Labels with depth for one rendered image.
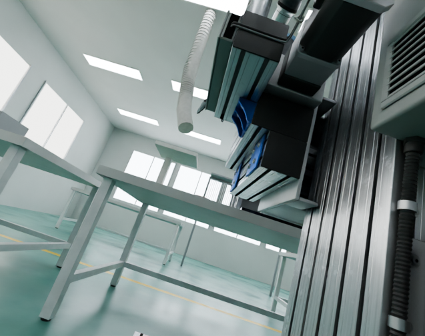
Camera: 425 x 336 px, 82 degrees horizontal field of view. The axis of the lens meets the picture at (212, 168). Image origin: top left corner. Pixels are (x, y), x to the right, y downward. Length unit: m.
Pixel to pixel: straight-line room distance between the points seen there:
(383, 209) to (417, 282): 0.09
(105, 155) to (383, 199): 8.79
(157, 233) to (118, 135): 3.64
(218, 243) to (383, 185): 7.57
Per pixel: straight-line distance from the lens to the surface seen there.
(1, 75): 5.74
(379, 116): 0.43
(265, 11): 1.03
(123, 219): 8.29
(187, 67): 3.08
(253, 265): 8.08
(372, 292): 0.41
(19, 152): 1.57
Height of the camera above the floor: 0.53
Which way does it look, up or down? 17 degrees up
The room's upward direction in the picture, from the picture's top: 18 degrees clockwise
